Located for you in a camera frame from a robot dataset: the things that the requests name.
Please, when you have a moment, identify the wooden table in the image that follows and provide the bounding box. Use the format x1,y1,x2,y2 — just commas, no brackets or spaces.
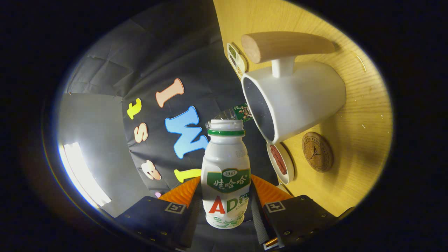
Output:
213,0,393,217

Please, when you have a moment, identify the white divided dish of beans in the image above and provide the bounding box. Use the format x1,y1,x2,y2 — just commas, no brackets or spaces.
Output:
226,43,248,79

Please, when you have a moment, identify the black backdrop cloth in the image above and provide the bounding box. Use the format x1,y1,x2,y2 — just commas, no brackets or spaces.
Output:
65,0,280,252

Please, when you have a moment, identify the round cork coaster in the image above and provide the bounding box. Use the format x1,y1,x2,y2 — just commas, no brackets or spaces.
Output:
302,132,334,173

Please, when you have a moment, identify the bright ceiling light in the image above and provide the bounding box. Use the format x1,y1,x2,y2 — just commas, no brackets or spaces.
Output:
59,142,112,208

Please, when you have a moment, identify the white cup with wooden handle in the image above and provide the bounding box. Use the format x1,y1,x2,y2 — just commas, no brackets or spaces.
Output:
241,31,347,145

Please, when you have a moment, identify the white juice bottle green label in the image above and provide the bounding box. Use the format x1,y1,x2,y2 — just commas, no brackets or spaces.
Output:
201,119,251,230

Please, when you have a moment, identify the clear plastic water bottle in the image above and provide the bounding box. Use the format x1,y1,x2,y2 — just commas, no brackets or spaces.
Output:
205,103,253,130

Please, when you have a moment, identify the grey plate with red food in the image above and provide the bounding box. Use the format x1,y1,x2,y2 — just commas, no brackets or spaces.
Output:
267,142,295,185

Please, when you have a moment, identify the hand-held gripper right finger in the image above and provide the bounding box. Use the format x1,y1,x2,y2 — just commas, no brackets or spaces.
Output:
250,174,356,251

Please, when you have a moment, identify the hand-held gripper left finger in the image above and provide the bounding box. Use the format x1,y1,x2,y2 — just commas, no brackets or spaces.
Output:
100,176,202,250

